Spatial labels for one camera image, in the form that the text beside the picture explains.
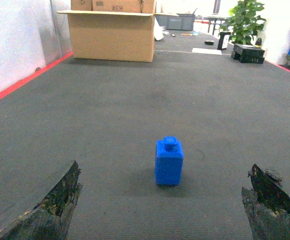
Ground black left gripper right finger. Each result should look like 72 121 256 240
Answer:
241 164 290 240

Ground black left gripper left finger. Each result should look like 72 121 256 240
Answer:
0 160 82 240

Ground blue plastic bottle-shaped part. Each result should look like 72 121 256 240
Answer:
155 136 184 186

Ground stacked black boxes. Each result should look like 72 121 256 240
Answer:
231 44 264 64

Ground black and white standing box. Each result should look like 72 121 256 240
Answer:
217 31 231 50

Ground white paper sheet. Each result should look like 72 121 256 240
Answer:
192 48 222 56

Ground black tape roll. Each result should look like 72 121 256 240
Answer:
204 40 214 46

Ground large cardboard box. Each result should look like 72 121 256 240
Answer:
56 9 158 63

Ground green potted plant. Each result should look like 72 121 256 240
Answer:
219 0 266 45

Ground grey plastic crate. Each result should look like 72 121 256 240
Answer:
156 13 195 31

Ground upper cardboard box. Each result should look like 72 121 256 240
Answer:
70 0 156 14

